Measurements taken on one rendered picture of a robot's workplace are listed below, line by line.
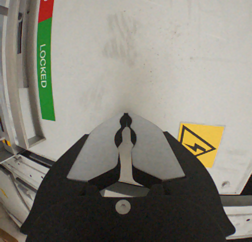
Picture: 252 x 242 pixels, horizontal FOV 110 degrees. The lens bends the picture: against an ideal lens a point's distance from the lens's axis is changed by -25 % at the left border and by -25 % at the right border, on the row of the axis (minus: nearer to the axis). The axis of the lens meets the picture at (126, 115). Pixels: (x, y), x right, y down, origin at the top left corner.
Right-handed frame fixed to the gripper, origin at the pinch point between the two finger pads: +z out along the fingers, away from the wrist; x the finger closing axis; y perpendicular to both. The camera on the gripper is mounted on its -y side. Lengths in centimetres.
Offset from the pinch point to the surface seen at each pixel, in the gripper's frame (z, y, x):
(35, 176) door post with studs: 2.7, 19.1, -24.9
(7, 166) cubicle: 7, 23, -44
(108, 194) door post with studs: -1.4, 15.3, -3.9
